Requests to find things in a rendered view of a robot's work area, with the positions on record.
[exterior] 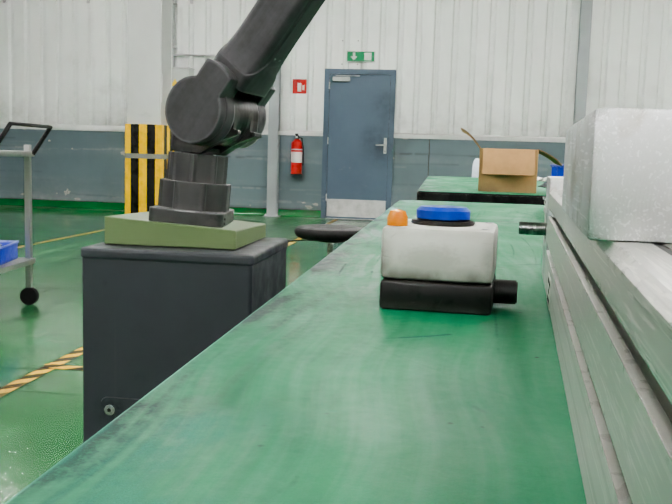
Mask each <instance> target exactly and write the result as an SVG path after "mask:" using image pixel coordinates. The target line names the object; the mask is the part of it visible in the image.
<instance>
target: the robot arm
mask: <svg viewBox="0 0 672 504"><path fill-rule="evenodd" d="M324 1H325V0H257V1H256V3H255V5H254V6H253V8H252V9H251V11H250V12H249V14H248V15H247V17H246V18H245V20H244V21H243V23H242V24H241V26H240V27H239V28H238V30H237V31H236V32H235V34H234V35H233V36H232V38H231V39H230V40H229V41H228V43H226V44H225V45H224V46H223V47H222V48H221V49H220V50H219V51H218V53H217V54H216V56H215V57H214V59H209V58H207V59H206V61H205V63H204V64H203V66H202V67H201V69H200V70H199V72H198V73H197V75H195V76H187V77H184V78H182V79H181V80H179V81H178V82H177V83H176V84H175V85H174V86H173V87H172V89H171V90H170V92H169V94H168V97H167V100H166V104H165V117H166V121H167V124H168V127H169V129H170V130H171V132H172V142H171V150H172V151H181V152H172V151H168V162H167V174H166V178H160V181H159V194H158V205H155V206H150V207H149V219H148V220H149V221H156V222H166V223H176V224H186V225H196V226H206V227H216V228H223V227H225V226H226V225H228V224H230V223H231V222H233V218H234V209H229V206H230V195H231V185H230V184H226V180H227V168H228V157H221V156H226V155H228V154H230V153H231V152H233V151H234V150H236V149H242V148H247V147H249V146H251V145H253V144H254V143H255V142H256V141H257V140H258V139H260V138H262V133H263V131H264V128H265V125H266V109H265V106H266V104H267V103H268V101H269V100H270V99H271V97H272V96H273V94H274V93H275V91H276V90H275V88H274V86H273V84H274V82H275V79H276V75H277V74H278V72H279V70H280V68H281V66H282V65H283V63H284V61H285V60H286V58H287V56H288V55H289V53H290V52H291V50H292V49H293V47H294V46H295V44H296V43H297V41H298V40H299V38H300V37H301V35H302V34H303V32H304V31H305V29H306V28H307V27H308V25H309V24H310V22H311V21H312V19H313V18H314V16H315V15H316V13H317V12H318V10H319V9H320V7H321V6H322V4H323V3H324ZM213 155H221V156H213Z"/></svg>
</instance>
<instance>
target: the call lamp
mask: <svg viewBox="0 0 672 504"><path fill-rule="evenodd" d="M387 225H389V226H408V216H407V213H406V211H404V210H401V209H394V210H390V212H389V214H388V216H387Z"/></svg>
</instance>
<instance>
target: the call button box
mask: <svg viewBox="0 0 672 504"><path fill-rule="evenodd" d="M497 242H498V226H497V224H495V223H493V222H485V223H484V222H474V221H472V220H458V221H433V220H428V219H422V218H413V219H408V226H389V225H387V226H385V227H384V228H383V230H382V247H381V275H382V277H384V279H383V280H381V282H380V296H379V305H380V307H382V308H386V309H401V310H415V311H430V312H444V313H459V314H474V315H490V314H491V312H492V307H493V303H503V304H515V303H517V289H518V282H516V281H517V280H504V279H496V276H495V270H496V262H497Z"/></svg>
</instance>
